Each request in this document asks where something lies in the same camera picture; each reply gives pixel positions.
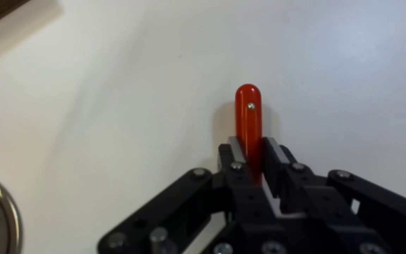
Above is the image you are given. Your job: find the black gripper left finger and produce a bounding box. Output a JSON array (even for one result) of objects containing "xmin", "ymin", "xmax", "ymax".
[{"xmin": 97, "ymin": 136, "xmax": 281, "ymax": 254}]

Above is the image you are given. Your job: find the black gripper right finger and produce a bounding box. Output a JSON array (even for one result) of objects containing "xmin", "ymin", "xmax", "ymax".
[{"xmin": 261, "ymin": 136, "xmax": 406, "ymax": 254}]

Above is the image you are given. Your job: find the steel cup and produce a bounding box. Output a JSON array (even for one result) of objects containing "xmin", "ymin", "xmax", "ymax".
[{"xmin": 0, "ymin": 170, "xmax": 25, "ymax": 254}]

